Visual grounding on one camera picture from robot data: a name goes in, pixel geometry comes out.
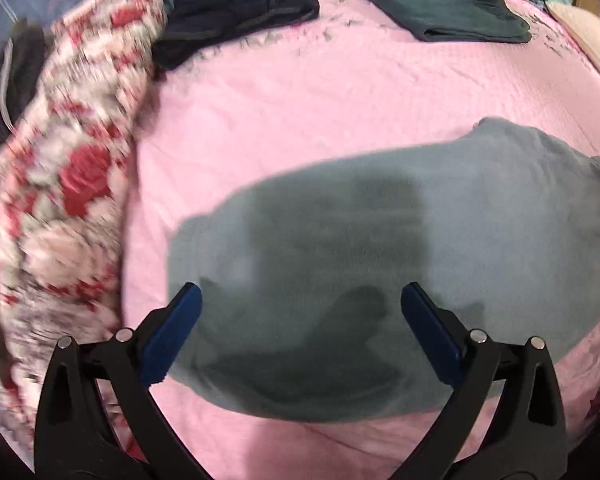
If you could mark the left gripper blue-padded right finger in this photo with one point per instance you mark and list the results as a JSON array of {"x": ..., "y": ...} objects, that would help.
[{"x": 526, "y": 438}]

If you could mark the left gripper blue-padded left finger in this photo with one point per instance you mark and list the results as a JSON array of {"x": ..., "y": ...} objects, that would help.
[{"x": 73, "y": 438}]

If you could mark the red floral quilt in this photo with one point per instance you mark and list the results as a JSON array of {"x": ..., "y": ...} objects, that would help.
[{"x": 64, "y": 182}]

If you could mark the pink floral bed sheet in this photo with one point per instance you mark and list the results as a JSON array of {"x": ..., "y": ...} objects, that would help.
[{"x": 346, "y": 84}]

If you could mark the cream quilted cushion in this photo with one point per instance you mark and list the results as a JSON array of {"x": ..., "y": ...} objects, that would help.
[{"x": 582, "y": 26}]

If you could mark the dark green folded pants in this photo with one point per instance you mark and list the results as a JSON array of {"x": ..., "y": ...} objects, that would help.
[{"x": 457, "y": 20}]

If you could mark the navy folded pants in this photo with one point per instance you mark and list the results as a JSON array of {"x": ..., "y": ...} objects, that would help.
[{"x": 197, "y": 24}]

